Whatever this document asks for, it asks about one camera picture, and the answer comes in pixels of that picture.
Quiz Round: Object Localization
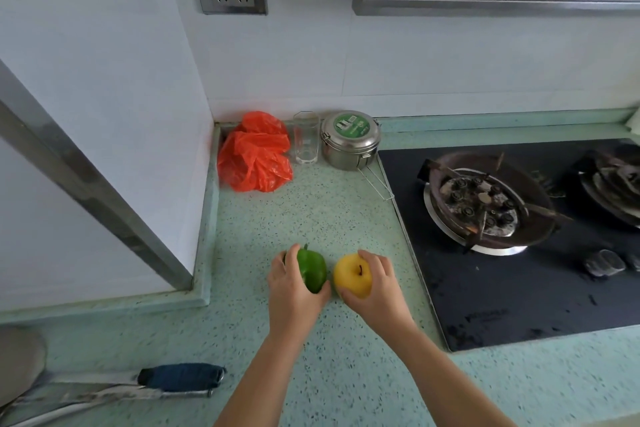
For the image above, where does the person's left forearm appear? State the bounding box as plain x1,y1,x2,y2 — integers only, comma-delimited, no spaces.
214,329,313,427

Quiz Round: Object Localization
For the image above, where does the person's right forearm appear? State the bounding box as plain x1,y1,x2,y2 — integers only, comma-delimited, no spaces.
372,318,518,427

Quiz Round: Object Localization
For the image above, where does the black gas stove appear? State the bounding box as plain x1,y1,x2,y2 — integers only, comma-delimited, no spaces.
376,137,640,353

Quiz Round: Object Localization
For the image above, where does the gas burner with pot support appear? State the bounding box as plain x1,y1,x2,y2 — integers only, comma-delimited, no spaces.
570,149,640,230

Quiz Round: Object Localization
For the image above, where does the person's left hand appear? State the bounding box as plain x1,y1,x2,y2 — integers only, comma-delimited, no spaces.
266,245,333,341

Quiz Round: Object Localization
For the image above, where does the yellow apple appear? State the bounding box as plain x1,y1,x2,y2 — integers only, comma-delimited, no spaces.
333,253,375,300

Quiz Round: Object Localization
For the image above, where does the knife with blue handle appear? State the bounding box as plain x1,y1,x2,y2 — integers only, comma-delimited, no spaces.
0,364,227,427

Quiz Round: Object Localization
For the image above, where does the steel lunch box green label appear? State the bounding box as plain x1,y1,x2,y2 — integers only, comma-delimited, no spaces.
320,110,396,201

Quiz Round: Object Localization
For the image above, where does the stove control knob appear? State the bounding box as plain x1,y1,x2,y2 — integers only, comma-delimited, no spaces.
583,250,627,278

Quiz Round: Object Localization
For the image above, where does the white cabinet with metal edge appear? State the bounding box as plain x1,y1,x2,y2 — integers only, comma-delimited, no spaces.
0,0,216,315

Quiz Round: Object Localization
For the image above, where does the green bell pepper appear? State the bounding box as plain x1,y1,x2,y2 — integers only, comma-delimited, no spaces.
285,244,328,294

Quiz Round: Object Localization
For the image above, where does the clear drinking glass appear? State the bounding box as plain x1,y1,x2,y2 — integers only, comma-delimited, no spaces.
292,111,320,165

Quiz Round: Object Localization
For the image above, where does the orange plastic bag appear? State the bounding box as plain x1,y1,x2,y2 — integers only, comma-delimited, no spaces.
217,111,294,193

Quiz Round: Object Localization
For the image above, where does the person's right hand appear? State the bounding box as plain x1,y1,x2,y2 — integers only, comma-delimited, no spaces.
338,250,407,334

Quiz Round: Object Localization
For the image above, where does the large round gas burner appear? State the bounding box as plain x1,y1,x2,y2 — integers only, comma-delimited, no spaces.
419,151,575,257

